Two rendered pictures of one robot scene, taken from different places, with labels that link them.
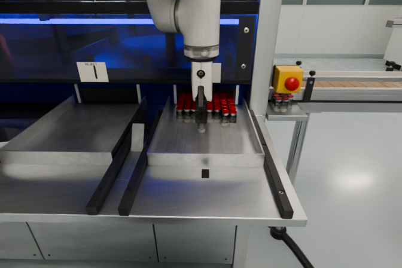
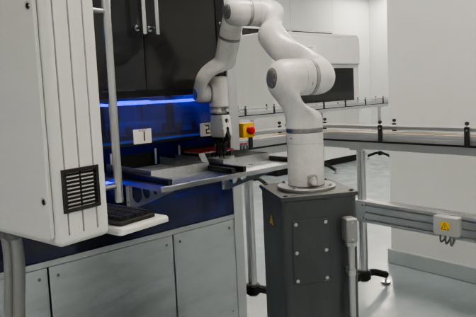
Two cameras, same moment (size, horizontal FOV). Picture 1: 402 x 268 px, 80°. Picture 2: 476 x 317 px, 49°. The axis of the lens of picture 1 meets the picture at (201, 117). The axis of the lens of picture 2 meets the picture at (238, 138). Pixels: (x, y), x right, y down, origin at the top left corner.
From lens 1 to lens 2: 1.87 m
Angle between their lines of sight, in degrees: 46
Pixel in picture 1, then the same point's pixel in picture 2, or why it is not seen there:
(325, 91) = (258, 140)
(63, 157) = (185, 170)
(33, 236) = not seen: outside the picture
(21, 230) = not seen: outside the picture
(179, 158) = (236, 160)
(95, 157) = (200, 167)
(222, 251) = (229, 301)
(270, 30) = (234, 101)
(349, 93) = (270, 140)
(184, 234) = (200, 289)
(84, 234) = not seen: outside the picture
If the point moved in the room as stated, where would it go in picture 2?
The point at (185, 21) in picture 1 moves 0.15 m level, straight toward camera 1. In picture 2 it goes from (217, 95) to (242, 93)
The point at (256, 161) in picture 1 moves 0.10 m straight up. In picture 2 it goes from (266, 156) to (265, 134)
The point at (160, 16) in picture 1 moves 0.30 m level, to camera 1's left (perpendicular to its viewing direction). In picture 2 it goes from (205, 93) to (144, 96)
